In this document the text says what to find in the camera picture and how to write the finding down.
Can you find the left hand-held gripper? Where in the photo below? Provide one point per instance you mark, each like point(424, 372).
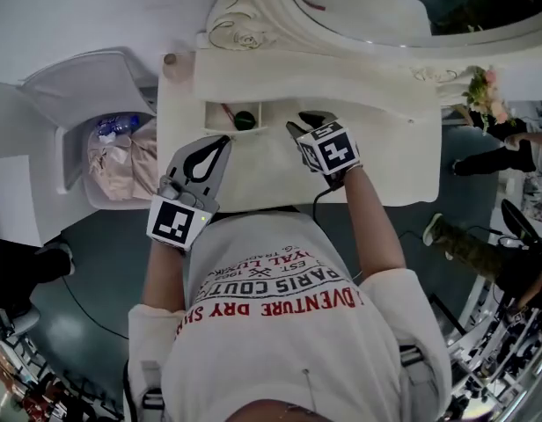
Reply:
point(172, 222)

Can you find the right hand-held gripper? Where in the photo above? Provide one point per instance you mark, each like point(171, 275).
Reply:
point(332, 152)

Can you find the white drawer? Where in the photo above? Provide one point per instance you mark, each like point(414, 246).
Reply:
point(275, 119)

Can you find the pink pencil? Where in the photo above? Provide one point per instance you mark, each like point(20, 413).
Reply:
point(227, 111)

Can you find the small dark green round object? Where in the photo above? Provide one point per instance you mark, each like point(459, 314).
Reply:
point(244, 120)

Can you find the cream ornate dressing table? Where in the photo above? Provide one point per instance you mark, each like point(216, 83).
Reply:
point(385, 165)

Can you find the person's right forearm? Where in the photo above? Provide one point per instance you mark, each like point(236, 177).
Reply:
point(376, 227)

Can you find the person's left forearm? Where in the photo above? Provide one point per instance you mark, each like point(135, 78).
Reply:
point(165, 275)

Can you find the oval vanity mirror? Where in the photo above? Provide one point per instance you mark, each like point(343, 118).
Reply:
point(385, 2)

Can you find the pink clothes pile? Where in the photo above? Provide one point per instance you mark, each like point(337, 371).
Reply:
point(121, 165)

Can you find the clear plastic water bottle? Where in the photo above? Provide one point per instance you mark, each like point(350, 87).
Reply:
point(117, 125)

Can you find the pink glass bottle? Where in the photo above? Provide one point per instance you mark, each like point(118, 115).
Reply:
point(176, 66)

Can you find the white chair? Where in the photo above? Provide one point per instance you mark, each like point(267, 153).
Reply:
point(77, 86)

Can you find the pink artificial flowers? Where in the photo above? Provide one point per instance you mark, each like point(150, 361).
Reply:
point(488, 90)

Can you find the white cabinet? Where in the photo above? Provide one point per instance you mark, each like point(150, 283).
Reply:
point(16, 200)

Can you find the person's white printed shirt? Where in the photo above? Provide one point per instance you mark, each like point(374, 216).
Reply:
point(288, 336)

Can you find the black round pad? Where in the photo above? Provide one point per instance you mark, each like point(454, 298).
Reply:
point(519, 220)

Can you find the white storage shelves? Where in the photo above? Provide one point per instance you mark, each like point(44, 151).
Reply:
point(504, 354)

